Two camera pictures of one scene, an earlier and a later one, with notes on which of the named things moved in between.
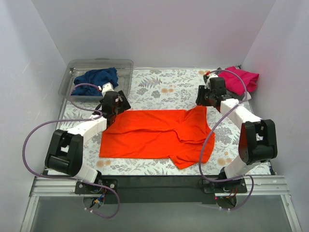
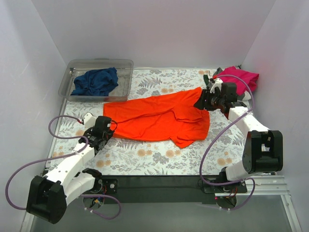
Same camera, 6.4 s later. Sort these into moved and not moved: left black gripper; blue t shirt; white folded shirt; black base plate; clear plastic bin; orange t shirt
Moved: orange t shirt; left black gripper
Not moved: white folded shirt; blue t shirt; black base plate; clear plastic bin
